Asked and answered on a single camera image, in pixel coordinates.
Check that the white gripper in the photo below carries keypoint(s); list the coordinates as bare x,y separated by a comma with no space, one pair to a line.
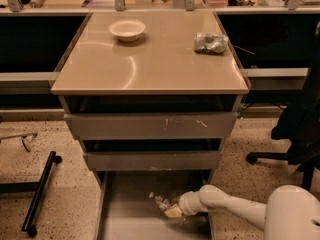
185,204

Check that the clear plastic water bottle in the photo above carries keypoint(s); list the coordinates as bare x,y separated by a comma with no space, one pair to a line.
162,202

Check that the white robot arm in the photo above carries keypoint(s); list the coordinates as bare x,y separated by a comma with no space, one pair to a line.
291,212

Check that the grey open bottom drawer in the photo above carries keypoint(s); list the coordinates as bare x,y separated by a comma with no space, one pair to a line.
126,212

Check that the grey middle drawer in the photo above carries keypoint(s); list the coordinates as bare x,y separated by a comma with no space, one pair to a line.
152,161

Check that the grey top drawer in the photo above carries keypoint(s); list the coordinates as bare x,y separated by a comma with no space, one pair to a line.
157,126

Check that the grey drawer cabinet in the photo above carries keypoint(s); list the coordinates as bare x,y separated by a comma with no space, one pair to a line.
158,73

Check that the black office chair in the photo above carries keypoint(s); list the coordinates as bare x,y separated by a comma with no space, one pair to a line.
300,123

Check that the crumpled silver snack bag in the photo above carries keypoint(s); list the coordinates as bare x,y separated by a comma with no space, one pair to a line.
210,43

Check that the white paper bowl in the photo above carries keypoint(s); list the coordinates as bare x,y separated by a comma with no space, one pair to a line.
127,30

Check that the metal frame on floor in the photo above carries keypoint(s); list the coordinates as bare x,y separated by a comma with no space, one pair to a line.
27,139

